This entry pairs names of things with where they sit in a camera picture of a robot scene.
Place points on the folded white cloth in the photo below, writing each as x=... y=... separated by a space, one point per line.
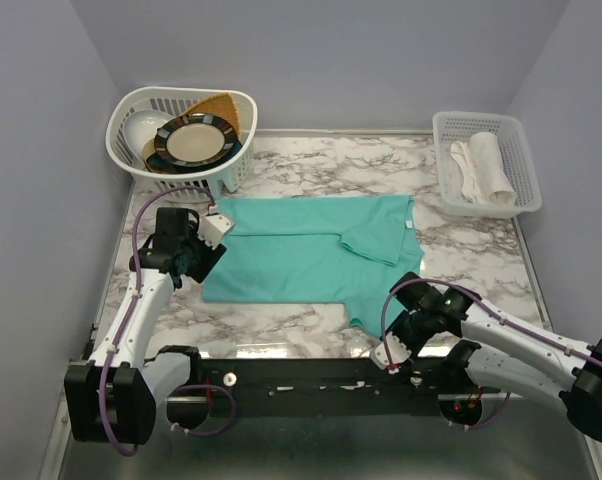
x=471 y=188

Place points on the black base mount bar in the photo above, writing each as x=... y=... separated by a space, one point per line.
x=305 y=388

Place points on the aluminium frame rail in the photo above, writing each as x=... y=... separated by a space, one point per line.
x=81 y=360

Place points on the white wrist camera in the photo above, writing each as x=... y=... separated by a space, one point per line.
x=390 y=354
x=212 y=228

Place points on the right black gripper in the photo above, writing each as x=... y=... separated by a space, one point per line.
x=395 y=327

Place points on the rolled white t shirt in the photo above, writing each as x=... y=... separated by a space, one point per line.
x=486 y=154

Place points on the round white dish basket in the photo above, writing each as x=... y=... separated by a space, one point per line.
x=228 y=177

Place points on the teal t shirt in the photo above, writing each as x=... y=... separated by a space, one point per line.
x=318 y=250

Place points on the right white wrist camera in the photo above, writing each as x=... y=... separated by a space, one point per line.
x=390 y=354

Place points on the striped rim beige plate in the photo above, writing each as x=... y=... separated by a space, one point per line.
x=199 y=138

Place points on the white bowl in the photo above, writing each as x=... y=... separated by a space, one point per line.
x=141 y=127

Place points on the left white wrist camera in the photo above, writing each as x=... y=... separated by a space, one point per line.
x=212 y=228

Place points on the rectangular white mesh basket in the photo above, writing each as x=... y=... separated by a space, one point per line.
x=452 y=126

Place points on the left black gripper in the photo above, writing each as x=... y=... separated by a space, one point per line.
x=200 y=271

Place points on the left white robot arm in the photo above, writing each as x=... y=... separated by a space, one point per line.
x=113 y=396

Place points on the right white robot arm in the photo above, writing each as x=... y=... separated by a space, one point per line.
x=495 y=349

